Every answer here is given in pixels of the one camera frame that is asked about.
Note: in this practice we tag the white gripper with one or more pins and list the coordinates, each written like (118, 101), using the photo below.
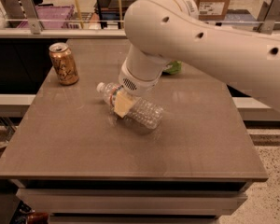
(136, 85)

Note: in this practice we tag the right metal rail bracket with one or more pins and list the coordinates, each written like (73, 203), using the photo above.
(269, 18)

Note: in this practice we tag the metal rail bracket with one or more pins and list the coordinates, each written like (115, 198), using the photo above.
(269, 18)
(31, 15)

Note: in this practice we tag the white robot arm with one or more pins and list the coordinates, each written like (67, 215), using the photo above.
(161, 31)

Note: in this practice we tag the gold soda can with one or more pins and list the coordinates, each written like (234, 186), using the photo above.
(63, 63)

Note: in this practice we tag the green dang chips bag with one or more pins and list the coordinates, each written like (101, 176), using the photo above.
(172, 68)

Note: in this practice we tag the cardboard box with label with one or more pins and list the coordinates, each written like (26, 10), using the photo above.
(216, 8)

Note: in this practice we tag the left metal rail bracket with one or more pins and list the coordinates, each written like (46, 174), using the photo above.
(31, 15)

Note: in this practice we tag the clear plastic water bottle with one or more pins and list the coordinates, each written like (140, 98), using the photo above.
(144, 112)

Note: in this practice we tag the purple plastic crate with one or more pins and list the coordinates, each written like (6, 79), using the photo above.
(54, 17)

